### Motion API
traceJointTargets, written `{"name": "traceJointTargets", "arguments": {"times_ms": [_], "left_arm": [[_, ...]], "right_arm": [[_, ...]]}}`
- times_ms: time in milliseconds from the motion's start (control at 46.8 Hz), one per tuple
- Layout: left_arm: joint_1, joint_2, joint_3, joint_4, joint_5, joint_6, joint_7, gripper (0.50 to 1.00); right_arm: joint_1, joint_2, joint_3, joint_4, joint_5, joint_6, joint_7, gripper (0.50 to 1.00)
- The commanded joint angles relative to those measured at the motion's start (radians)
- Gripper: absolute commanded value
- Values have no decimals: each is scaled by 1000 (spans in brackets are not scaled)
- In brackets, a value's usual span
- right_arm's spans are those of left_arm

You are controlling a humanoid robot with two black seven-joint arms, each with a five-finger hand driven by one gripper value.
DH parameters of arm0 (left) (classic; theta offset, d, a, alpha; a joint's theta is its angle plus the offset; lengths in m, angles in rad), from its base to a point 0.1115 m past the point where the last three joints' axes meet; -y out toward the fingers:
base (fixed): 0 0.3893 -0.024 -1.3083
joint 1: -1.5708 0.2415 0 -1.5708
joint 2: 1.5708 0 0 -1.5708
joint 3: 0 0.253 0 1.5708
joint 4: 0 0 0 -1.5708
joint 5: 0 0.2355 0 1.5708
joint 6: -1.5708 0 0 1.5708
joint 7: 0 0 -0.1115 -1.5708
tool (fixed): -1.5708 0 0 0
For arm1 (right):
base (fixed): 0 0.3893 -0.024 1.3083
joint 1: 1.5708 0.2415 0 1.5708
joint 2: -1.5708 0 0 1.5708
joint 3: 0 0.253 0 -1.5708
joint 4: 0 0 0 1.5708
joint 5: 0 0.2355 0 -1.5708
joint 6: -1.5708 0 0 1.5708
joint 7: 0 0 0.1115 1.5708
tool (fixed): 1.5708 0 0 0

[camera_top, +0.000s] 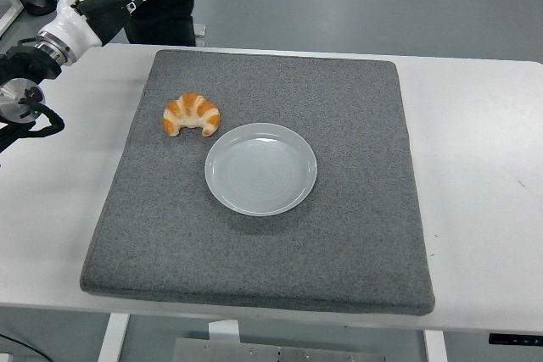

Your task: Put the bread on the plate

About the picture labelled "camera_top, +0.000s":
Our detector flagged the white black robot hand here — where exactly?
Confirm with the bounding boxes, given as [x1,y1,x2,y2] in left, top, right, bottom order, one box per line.
[37,0,165,52]

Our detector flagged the golden croissant bread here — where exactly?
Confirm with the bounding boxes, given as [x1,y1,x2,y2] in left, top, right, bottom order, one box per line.
[162,92,221,138]

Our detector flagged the round grey plate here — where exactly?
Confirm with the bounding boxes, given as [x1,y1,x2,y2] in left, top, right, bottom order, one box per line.
[204,122,318,217]

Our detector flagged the person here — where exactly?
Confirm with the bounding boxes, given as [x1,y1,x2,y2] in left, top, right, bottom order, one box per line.
[81,0,208,47]

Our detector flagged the white table leg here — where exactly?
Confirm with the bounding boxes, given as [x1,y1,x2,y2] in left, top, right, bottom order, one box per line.
[98,313,131,362]
[423,330,447,362]

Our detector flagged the grey felt mat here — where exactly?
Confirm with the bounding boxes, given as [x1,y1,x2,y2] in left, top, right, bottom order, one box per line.
[79,48,436,317]

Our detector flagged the white paper label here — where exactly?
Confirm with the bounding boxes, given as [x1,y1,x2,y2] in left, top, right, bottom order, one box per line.
[207,319,242,343]

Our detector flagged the black table control panel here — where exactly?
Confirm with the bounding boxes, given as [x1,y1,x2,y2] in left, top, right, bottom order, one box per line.
[487,331,543,346]

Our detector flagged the white frame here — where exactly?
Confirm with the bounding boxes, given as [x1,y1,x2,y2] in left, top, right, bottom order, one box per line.
[0,0,23,39]

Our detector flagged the black floor cable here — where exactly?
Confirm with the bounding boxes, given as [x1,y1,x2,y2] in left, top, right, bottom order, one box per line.
[0,328,46,362]

